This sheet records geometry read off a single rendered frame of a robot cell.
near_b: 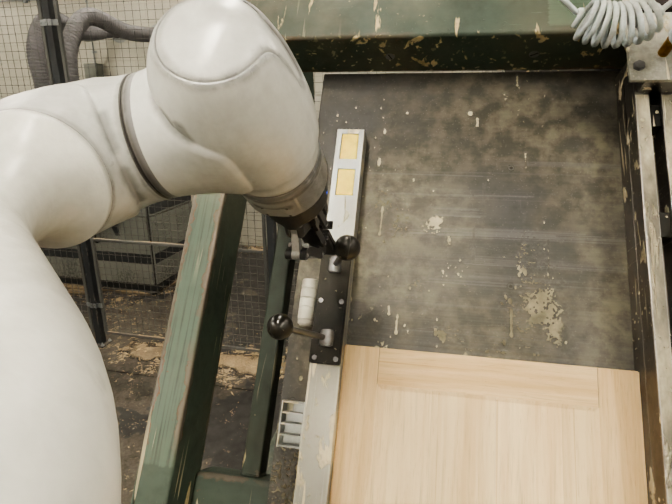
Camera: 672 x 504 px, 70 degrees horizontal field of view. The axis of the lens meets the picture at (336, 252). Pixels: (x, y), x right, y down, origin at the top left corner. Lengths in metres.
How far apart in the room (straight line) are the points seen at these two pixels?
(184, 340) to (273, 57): 0.60
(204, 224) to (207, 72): 0.59
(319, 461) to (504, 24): 0.77
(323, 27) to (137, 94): 0.63
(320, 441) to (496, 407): 0.27
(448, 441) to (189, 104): 0.62
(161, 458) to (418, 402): 0.41
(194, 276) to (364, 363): 0.32
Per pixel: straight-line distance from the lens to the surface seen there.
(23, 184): 0.35
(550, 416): 0.81
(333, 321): 0.78
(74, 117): 0.39
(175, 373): 0.85
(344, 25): 0.97
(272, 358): 0.90
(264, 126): 0.34
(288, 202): 0.45
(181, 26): 0.35
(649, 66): 0.94
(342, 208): 0.84
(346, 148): 0.89
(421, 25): 0.95
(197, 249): 0.88
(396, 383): 0.79
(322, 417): 0.78
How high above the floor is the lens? 1.73
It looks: 17 degrees down
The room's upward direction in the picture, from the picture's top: straight up
